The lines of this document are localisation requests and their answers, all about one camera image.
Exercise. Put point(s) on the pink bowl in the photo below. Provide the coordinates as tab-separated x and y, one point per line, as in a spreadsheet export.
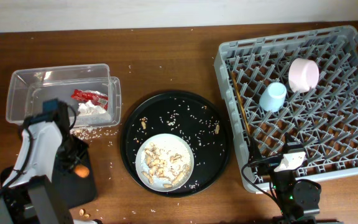
303	75

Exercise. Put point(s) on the white tissue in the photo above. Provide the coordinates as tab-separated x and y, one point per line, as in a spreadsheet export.
88	108

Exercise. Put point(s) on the red snack wrapper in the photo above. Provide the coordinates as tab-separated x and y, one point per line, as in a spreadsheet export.
97	98

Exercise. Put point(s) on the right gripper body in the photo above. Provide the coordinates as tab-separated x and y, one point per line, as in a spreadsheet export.
281	177

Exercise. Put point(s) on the black rectangular tray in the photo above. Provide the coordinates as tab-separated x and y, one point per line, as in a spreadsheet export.
64	190

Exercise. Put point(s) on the round black tray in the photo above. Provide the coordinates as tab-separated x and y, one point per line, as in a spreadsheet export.
190	117

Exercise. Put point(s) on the wooden chopstick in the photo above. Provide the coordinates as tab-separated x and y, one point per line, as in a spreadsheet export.
240	103

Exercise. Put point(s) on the peanut on tray right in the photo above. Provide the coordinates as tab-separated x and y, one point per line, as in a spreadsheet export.
217	128

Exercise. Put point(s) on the grey plate with rice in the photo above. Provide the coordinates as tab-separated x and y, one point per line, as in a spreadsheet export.
164	163

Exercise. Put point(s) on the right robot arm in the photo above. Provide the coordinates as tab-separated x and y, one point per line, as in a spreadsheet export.
297	199

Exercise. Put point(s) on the peanut on tray left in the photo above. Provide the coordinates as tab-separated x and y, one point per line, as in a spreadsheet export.
143	123

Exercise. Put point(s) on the grey dishwasher rack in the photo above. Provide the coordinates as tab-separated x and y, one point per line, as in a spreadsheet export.
324	120

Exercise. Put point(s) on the light blue cup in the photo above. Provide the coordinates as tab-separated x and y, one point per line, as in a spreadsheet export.
272	99

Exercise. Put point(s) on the orange carrot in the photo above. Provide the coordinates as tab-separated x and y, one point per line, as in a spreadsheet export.
81	171

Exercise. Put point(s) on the peanut on tray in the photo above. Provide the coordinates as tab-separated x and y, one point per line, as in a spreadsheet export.
143	123
217	128

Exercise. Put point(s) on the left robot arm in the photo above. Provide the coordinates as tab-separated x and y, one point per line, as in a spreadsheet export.
42	135

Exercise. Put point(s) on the clear plastic bin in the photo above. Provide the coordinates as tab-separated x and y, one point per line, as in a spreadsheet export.
29	88

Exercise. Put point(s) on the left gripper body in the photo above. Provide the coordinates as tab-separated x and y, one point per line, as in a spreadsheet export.
72	153

